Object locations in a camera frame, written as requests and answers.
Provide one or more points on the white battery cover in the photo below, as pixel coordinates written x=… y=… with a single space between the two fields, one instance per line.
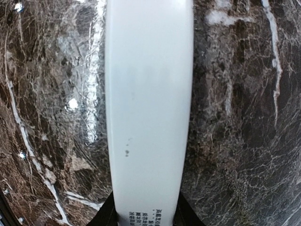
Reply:
x=148 y=86

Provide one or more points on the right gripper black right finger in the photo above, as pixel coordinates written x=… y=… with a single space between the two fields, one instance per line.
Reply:
x=185 y=215

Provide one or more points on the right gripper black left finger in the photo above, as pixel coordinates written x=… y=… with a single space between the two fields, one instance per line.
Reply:
x=107 y=215

